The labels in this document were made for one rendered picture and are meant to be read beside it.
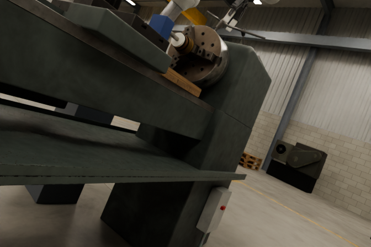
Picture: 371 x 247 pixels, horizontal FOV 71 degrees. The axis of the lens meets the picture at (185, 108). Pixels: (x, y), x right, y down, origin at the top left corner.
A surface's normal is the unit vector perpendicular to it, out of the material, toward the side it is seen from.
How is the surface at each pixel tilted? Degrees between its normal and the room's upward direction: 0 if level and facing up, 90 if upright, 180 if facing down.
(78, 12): 90
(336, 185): 90
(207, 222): 90
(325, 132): 90
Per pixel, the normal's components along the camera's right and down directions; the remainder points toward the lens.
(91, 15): -0.47, -0.23
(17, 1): 0.79, 0.32
